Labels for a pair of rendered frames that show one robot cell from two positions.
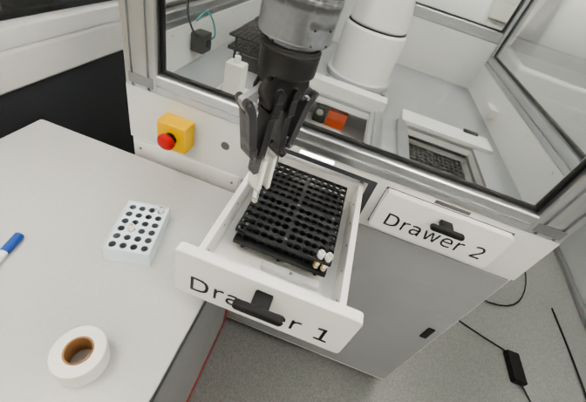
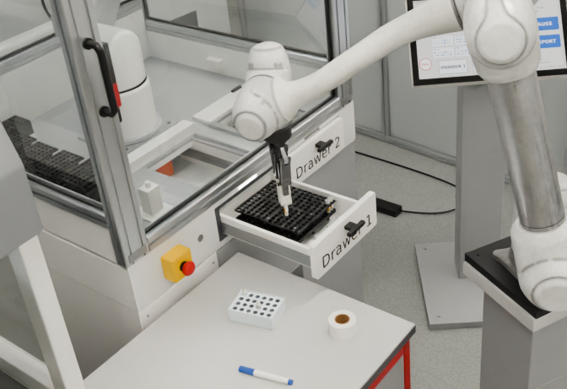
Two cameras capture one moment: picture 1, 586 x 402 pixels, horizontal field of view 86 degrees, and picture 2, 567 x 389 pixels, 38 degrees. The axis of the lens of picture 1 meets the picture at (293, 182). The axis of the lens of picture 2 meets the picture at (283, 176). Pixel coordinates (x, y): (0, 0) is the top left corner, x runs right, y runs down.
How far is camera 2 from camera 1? 1.85 m
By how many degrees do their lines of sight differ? 43
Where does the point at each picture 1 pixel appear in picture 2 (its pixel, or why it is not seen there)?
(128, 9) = (118, 211)
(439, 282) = (335, 181)
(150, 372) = (358, 306)
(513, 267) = (350, 132)
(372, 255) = not seen: hidden behind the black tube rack
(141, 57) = (135, 235)
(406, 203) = (299, 154)
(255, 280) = (342, 222)
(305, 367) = not seen: hidden behind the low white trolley
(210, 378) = not seen: outside the picture
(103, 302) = (307, 326)
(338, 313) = (367, 198)
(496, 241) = (338, 127)
